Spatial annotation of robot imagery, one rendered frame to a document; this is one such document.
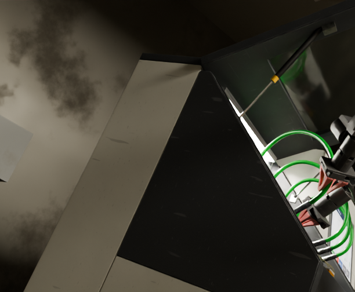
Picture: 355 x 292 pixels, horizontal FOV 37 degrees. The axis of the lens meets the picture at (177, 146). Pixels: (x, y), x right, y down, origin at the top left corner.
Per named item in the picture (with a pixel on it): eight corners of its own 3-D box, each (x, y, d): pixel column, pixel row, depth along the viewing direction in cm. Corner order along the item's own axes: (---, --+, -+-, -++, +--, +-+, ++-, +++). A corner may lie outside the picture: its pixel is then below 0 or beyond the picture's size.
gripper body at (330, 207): (312, 206, 175) (331, 193, 173) (326, 229, 167) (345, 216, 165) (303, 197, 171) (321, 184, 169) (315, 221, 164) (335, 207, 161)
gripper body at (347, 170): (318, 160, 158) (330, 141, 154) (347, 168, 160) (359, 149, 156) (324, 174, 152) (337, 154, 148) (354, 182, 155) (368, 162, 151)
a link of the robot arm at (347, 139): (355, 139, 146) (372, 143, 148) (345, 125, 152) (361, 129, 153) (343, 159, 150) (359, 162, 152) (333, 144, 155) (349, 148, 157)
